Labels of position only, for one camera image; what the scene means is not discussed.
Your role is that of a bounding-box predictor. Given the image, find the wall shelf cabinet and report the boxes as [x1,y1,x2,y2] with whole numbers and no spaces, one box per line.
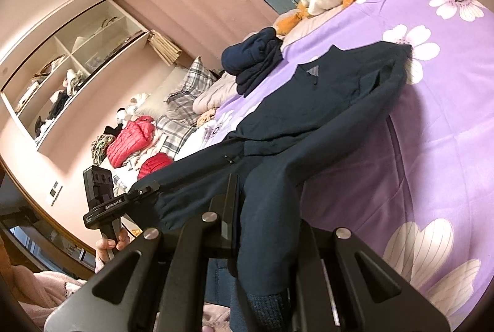
[0,0,152,154]

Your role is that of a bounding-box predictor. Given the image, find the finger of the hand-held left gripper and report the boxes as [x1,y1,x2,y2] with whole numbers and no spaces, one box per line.
[127,180,161,204]

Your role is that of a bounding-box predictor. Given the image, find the person's left hand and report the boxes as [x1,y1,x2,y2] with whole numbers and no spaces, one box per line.
[95,230,132,264]

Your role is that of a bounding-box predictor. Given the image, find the green patterned scarf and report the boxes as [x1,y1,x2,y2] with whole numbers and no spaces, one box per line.
[91,133,116,164]

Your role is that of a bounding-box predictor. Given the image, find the white pillow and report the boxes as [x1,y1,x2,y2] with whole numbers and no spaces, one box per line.
[137,70,190,117]

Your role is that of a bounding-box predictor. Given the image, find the purple floral bed sheet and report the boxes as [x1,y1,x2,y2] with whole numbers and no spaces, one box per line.
[208,0,494,317]

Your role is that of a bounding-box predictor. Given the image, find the folded navy clothes stack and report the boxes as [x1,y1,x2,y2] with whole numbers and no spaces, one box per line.
[222,27,284,97]

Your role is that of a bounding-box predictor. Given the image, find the white plush toy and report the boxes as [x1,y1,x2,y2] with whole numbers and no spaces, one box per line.
[129,92,152,110]

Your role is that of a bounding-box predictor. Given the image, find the orange fuzzy cloth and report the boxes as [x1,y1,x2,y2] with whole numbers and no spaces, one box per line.
[197,108,217,127]

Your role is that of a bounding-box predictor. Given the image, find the beige fringe tassel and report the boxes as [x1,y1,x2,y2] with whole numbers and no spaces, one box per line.
[148,30,182,66]

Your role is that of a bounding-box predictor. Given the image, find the white knit sweater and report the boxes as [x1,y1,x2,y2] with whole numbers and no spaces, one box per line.
[184,127,217,160]

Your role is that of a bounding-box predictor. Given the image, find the wall switch panel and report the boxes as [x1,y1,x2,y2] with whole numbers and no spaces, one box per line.
[48,181,63,206]

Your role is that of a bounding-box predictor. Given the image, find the large red down jacket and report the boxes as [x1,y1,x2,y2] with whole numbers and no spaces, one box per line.
[106,115,156,168]

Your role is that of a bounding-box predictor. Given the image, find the folded red down jacket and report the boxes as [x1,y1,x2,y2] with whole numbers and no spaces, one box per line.
[138,153,174,181]

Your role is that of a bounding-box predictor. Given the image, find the plaid pillow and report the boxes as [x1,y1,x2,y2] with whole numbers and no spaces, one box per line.
[167,56,217,120]
[154,115,194,163]

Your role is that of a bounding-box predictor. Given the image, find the navy zip jacket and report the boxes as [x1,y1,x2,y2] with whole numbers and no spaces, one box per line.
[152,41,415,332]

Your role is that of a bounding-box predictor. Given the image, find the person's pink fleece robe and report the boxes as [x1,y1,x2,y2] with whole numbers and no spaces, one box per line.
[0,235,98,332]

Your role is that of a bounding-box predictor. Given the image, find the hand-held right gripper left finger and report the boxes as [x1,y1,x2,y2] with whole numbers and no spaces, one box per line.
[64,174,240,332]

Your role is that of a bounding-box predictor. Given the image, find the spotted dog plush toy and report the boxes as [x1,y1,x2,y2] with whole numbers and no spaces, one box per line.
[114,106,134,126]

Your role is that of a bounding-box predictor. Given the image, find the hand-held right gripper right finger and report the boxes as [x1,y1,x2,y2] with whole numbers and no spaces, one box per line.
[287,218,451,332]

